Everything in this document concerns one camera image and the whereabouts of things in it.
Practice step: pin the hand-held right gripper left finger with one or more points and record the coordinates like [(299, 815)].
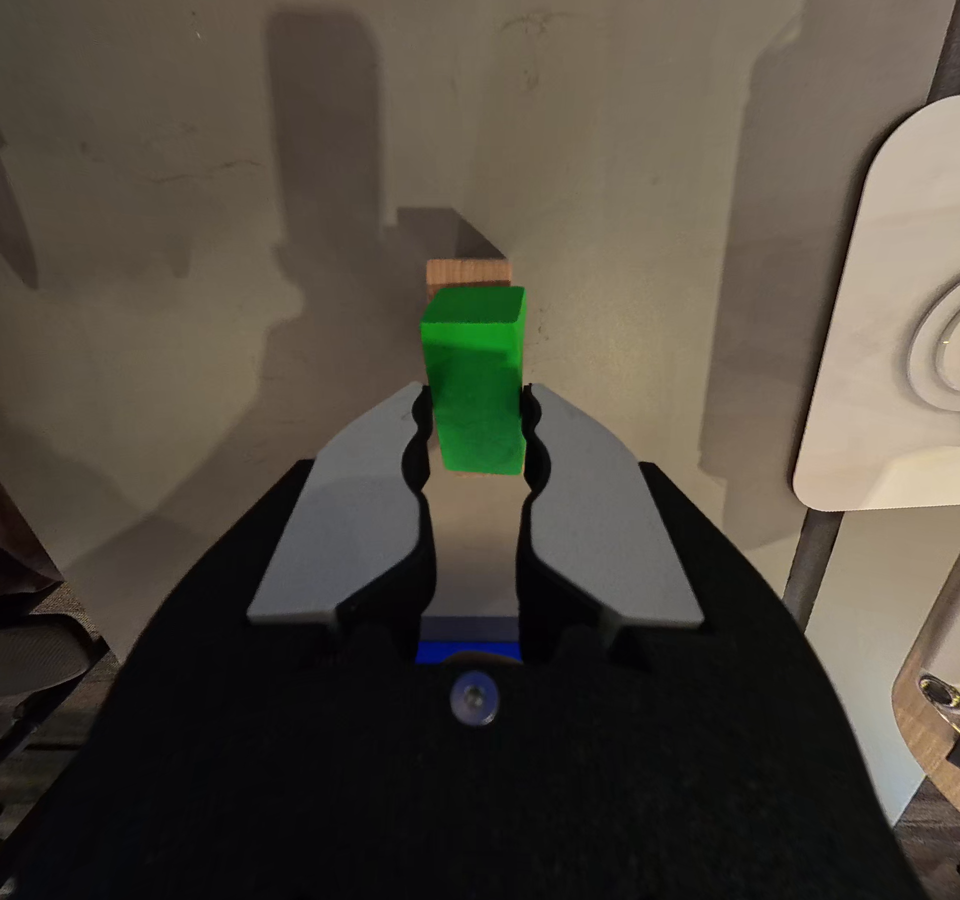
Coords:
[(345, 532)]

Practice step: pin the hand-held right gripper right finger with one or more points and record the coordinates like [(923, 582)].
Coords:
[(607, 532)]

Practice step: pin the green wooden arch block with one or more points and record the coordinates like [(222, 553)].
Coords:
[(472, 375)]

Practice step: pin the natural wooden plank block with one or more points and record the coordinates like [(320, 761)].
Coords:
[(465, 271)]

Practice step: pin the white document stand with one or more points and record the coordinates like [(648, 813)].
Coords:
[(847, 390)]

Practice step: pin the wooden clipboard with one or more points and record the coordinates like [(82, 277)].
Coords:
[(922, 757)]

